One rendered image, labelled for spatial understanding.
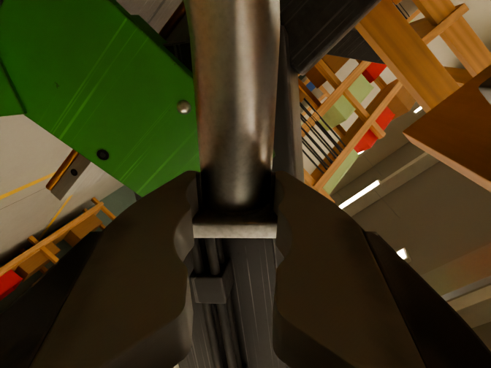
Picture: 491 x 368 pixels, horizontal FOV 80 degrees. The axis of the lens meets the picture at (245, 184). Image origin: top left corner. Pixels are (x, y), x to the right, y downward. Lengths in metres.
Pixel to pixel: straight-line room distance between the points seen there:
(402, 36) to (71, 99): 0.90
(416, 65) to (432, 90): 0.09
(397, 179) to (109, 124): 7.54
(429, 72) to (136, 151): 0.91
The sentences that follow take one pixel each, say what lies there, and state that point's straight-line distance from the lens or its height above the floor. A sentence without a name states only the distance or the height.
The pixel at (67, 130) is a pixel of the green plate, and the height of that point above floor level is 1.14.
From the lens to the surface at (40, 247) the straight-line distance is 6.00.
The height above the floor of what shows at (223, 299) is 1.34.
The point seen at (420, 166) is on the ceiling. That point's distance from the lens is 7.67.
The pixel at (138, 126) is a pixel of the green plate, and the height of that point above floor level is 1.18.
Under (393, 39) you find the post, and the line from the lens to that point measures 1.01.
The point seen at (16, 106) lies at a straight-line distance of 0.29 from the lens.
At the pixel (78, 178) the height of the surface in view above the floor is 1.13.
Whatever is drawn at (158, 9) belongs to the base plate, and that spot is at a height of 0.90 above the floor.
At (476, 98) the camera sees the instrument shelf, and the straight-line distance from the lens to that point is 0.74.
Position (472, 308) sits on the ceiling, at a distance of 4.33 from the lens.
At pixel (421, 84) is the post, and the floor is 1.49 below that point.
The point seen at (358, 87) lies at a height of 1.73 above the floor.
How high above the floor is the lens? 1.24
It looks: 7 degrees up
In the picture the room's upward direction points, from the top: 136 degrees clockwise
